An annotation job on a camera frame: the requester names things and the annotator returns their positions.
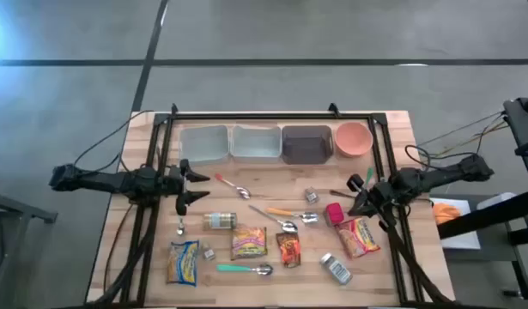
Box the blue yellow ramen packet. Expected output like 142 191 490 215
166 239 200 288

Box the white labelled spice jar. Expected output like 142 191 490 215
319 252 353 286

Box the teal handled spoon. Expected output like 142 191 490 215
215 263 274 276

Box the black equipment cart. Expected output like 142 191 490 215
437 94 528 301

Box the coloured wire bundle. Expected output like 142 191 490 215
417 110 507 158

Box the orange handled spoon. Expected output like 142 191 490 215
265 207 319 225

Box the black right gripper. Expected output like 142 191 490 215
347 173 396 227

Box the red yellow ramen packet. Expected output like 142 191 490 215
335 217 381 259

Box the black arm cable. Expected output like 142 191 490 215
404 144 479 171
73 109 156 173

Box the brown cable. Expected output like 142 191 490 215
102 202 135 294

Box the lime chili shrimp ramen packet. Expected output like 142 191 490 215
230 226 269 261

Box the red plastic box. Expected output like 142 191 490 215
323 202 345 227

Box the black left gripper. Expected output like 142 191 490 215
161 158 212 217

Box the orange bowl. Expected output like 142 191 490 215
334 121 374 158

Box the clear plastic bin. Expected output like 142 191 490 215
179 124 230 167
229 124 283 164

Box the dark grey plastic bin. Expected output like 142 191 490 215
281 124 335 166

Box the orange cloth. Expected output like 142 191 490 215
432 202 462 226

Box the white plastic container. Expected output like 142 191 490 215
476 191 517 211

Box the plain silver spoon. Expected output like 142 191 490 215
247 204 299 234

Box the black aluminium rig frame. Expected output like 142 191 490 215
85 102 456 306

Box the red handled spoon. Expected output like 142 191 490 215
214 173 252 200

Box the large glass spice jar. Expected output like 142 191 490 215
203 211 239 230

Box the orange brown snack pouch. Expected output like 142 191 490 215
276 232 302 269

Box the white paper sheet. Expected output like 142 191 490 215
429 197 482 251

